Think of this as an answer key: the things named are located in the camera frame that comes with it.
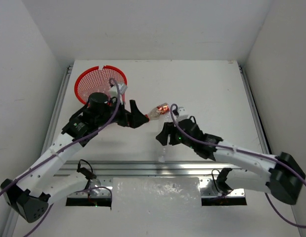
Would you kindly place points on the red label red cap bottle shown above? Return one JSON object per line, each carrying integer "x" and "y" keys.
{"x": 158, "y": 111}

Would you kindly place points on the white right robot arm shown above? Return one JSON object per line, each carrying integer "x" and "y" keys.
{"x": 279, "y": 176}

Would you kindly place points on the aluminium front rail frame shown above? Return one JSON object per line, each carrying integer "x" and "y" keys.
{"x": 102, "y": 186}

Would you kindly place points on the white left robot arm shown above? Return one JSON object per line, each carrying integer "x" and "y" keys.
{"x": 31, "y": 193}

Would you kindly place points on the red mesh plastic bin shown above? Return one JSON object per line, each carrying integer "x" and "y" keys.
{"x": 96, "y": 79}

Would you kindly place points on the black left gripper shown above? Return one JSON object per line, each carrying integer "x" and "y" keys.
{"x": 126, "y": 117}

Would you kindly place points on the clear bottle sideways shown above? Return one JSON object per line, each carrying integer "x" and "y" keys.
{"x": 165, "y": 129}

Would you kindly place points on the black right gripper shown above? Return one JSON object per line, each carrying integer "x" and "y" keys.
{"x": 168, "y": 129}

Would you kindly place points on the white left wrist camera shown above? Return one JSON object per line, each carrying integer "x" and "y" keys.
{"x": 118, "y": 91}

